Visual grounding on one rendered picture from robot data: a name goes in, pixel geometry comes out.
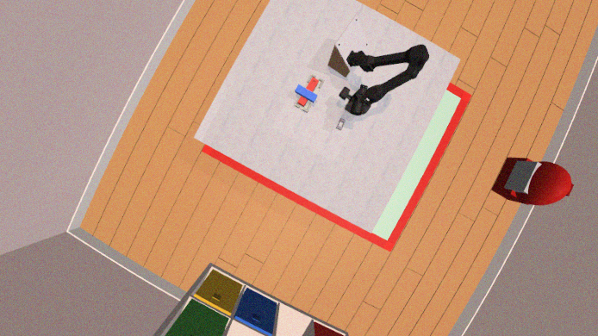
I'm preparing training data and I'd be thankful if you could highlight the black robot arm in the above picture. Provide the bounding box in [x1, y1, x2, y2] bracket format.
[346, 45, 429, 115]

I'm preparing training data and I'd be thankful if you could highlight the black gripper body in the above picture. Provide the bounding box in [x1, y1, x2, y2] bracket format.
[339, 87, 371, 114]

